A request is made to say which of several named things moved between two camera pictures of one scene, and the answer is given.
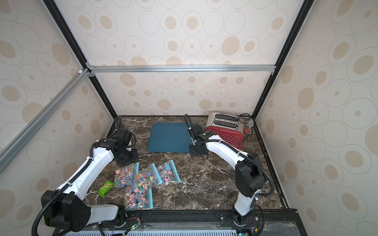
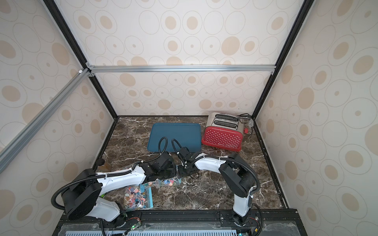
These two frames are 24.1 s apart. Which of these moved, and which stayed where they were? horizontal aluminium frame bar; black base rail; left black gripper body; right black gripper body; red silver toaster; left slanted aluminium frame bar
Moved: left black gripper body; right black gripper body
Stayed: black base rail; horizontal aluminium frame bar; left slanted aluminium frame bar; red silver toaster
